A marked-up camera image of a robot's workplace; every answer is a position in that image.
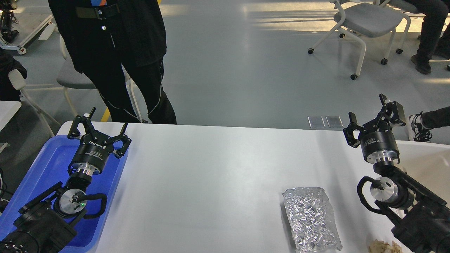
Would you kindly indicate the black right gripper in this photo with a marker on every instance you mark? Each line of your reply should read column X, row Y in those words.
column 376, row 139

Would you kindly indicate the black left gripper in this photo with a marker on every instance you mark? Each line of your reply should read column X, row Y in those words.
column 92, row 151

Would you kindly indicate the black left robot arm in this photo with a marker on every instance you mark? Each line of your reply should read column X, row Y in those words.
column 64, row 196

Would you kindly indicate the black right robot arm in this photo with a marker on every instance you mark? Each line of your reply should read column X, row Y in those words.
column 420, row 217

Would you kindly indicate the seated person black trousers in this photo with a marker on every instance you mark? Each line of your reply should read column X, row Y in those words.
column 420, row 125

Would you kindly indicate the left metal floor plate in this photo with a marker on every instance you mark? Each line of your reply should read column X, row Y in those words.
column 316, row 122

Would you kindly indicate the blue plastic tray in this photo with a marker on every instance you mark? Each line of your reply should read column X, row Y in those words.
column 50, row 167

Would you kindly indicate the white plastic bin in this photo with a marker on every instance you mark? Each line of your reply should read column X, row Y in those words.
column 427, row 163

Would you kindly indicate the white side table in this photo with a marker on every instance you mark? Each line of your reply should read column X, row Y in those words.
column 7, row 110

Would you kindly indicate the standing person in black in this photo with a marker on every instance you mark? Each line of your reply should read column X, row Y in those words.
column 105, row 39

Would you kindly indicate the white chair far left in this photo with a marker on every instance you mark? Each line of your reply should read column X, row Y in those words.
column 18, row 82

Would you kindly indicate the person at left edge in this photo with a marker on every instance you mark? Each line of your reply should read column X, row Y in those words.
column 8, row 64

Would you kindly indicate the white chair right background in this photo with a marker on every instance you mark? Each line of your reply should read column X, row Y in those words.
column 369, row 20

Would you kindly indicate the crumpled silver foil bag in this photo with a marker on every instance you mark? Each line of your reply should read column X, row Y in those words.
column 311, row 217

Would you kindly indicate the white equipment base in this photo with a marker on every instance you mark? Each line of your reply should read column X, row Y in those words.
column 19, row 29

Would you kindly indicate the crumpled brown paper wad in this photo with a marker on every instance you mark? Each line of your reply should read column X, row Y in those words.
column 378, row 246

